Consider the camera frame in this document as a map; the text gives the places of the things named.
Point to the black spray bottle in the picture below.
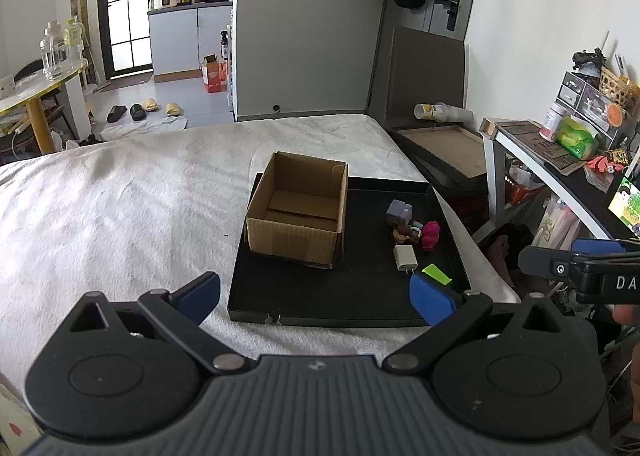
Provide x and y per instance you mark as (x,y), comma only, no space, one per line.
(224,46)

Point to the small drawer organizer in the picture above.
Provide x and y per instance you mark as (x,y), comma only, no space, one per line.
(580,93)

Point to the beige slipper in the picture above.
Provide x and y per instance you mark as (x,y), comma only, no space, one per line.
(151,104)
(174,109)

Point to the wicker basket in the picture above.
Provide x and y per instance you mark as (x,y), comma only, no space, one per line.
(617,88)

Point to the round white table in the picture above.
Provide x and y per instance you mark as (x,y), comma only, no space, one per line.
(30,86)

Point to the grey leaning board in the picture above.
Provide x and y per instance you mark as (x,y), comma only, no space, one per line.
(420,71)

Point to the white framed desk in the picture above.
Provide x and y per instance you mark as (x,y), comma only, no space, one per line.
(565,186)

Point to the green tissue pack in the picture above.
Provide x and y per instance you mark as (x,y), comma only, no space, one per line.
(577,138)

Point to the black framed glass door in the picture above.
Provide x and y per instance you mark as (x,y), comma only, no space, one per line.
(127,6)

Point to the black slipper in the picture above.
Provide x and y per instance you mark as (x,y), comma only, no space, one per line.
(137,111)
(116,114)

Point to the black tray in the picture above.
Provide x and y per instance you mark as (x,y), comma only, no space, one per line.
(350,296)

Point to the green plastic block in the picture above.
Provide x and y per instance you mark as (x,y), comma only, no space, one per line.
(437,274)

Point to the white kitchen appliance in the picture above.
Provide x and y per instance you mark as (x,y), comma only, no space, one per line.
(165,1)

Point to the black picture frame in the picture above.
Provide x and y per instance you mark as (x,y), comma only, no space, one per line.
(445,148)

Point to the brown desk mat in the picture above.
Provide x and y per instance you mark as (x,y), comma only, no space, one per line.
(535,141)

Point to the white floor cloth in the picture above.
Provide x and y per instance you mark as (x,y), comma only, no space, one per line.
(150,125)

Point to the tablet screen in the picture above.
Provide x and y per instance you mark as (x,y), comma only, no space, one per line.
(627,203)

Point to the white charger plug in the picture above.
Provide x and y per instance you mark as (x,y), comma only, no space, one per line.
(404,256)

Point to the white paper card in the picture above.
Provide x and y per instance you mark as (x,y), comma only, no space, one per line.
(17,418)

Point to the brown cardboard box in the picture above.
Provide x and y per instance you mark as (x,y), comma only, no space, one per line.
(280,241)

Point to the person's right hand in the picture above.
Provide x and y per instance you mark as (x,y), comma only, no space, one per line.
(627,314)

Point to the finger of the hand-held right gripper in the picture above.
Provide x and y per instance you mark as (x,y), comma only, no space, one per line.
(597,245)
(540,261)

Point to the orange storage basket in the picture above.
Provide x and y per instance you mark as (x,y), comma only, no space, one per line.
(522,186)

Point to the red cardboard box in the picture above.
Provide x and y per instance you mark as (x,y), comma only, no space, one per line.
(214,76)

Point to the purple toy sofa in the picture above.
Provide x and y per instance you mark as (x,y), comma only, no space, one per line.
(397,211)

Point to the white pill bottle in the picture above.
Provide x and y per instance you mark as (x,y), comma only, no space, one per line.
(551,123)

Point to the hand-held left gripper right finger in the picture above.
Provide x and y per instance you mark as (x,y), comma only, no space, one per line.
(432,303)

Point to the beer mug toy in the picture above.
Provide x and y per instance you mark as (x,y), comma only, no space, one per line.
(400,234)

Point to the clear water bottle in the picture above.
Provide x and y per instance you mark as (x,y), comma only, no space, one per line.
(52,51)
(75,38)

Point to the stack of paper cups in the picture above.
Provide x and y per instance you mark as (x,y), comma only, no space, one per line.
(440,112)

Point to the pink dinosaur figure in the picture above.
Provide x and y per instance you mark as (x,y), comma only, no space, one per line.
(431,234)

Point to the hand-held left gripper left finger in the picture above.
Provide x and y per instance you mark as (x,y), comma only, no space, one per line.
(200,293)

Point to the white plastic bag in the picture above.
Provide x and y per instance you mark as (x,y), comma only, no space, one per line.
(555,226)

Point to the black door lock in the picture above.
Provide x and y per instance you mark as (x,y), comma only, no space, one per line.
(452,11)

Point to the white kitchen cabinet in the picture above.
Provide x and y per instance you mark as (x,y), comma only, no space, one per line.
(172,41)

